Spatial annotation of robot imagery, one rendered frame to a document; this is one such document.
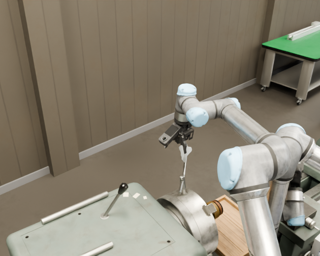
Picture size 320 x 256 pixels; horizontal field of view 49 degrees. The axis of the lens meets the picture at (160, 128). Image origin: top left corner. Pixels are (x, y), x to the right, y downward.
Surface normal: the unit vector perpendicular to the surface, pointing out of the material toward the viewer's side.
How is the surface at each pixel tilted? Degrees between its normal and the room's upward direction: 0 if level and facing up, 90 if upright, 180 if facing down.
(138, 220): 0
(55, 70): 90
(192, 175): 0
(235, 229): 0
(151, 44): 90
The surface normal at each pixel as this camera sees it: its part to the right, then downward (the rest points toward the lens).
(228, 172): -0.98, 0.02
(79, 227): 0.01, -0.86
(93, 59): 0.66, 0.39
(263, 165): 0.27, 0.01
